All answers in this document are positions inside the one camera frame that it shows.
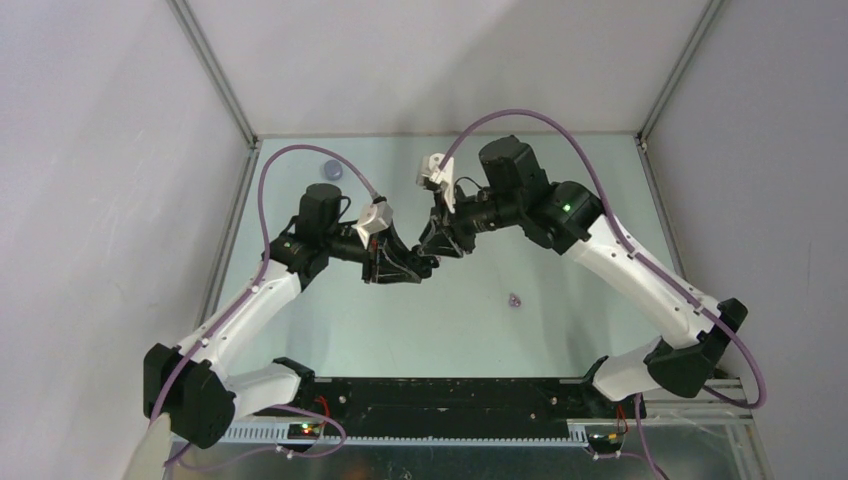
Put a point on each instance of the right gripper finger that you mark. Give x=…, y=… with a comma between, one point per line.
x=444, y=246
x=434, y=226

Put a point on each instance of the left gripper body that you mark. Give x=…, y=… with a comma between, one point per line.
x=375, y=247

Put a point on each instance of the purple earbud charging case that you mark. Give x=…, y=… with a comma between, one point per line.
x=332, y=170

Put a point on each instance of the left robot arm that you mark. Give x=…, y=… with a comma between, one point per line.
x=194, y=382

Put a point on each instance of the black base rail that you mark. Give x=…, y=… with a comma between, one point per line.
x=468, y=407

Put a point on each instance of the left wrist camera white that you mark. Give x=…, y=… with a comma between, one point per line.
x=373, y=219

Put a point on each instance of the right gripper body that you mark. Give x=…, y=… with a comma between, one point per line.
x=465, y=223

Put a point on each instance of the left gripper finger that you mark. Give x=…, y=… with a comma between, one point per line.
x=397, y=251
x=405, y=274

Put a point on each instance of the grey slotted cable duct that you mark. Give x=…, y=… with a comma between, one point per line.
x=280, y=433

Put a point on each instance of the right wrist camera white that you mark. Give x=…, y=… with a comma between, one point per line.
x=436, y=173

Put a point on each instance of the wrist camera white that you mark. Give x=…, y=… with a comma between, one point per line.
x=373, y=219
x=436, y=173

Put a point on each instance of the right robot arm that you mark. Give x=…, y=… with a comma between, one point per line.
x=566, y=217

